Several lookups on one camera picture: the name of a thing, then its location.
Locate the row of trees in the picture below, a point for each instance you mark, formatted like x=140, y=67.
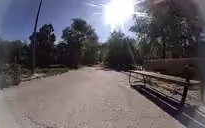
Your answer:
x=76, y=43

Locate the grey paved path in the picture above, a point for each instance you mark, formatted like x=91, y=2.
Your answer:
x=86, y=96

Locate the wooden bench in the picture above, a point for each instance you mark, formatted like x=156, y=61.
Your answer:
x=163, y=77

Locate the tall dark pole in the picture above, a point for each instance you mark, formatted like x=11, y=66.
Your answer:
x=35, y=36

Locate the large tree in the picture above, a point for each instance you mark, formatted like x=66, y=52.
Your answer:
x=170, y=30

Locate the low bushes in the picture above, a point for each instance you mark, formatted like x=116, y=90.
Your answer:
x=10, y=74

